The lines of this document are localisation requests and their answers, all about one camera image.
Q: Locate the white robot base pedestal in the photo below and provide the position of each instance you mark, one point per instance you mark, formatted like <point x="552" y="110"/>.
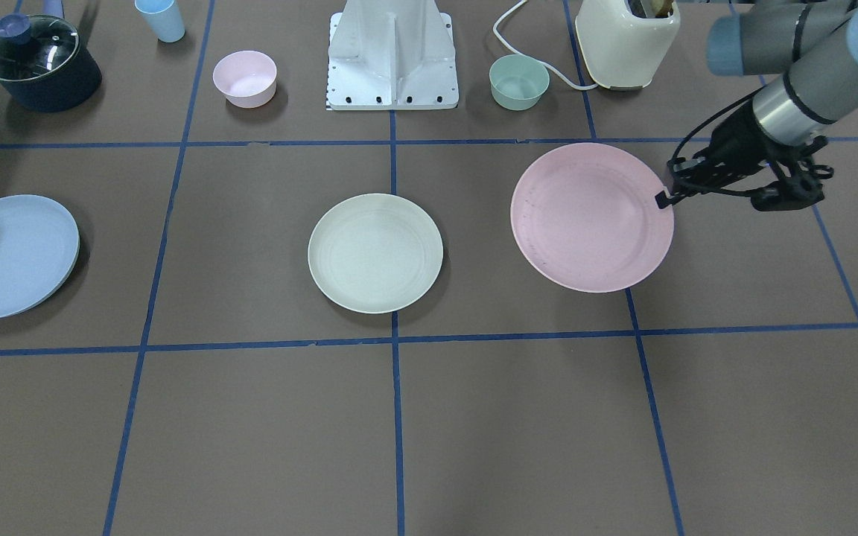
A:
<point x="391" y="56"/>

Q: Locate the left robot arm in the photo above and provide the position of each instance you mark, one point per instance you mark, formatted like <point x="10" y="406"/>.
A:
<point x="810" y="52"/>

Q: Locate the light blue cup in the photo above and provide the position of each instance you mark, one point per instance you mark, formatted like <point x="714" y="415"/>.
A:
<point x="164" y="18"/>

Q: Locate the cream toaster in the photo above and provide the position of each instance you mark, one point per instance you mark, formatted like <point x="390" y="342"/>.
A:
<point x="624" y="42"/>

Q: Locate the blue plate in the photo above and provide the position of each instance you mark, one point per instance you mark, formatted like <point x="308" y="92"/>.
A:
<point x="39" y="246"/>

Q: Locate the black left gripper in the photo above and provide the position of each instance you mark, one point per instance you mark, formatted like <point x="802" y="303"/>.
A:
<point x="734" y="144"/>

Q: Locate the cream plate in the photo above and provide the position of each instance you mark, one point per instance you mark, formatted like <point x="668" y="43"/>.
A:
<point x="375" y="253"/>

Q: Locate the dark blue pot with lid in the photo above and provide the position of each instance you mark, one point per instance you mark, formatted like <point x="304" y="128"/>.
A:
<point x="44" y="63"/>

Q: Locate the pink bowl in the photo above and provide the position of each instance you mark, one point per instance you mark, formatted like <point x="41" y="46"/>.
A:
<point x="247" y="79"/>

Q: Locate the green bowl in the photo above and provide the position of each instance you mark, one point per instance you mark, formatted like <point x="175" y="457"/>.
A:
<point x="517" y="82"/>

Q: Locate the pink plate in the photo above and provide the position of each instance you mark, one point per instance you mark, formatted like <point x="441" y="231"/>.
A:
<point x="585" y="216"/>

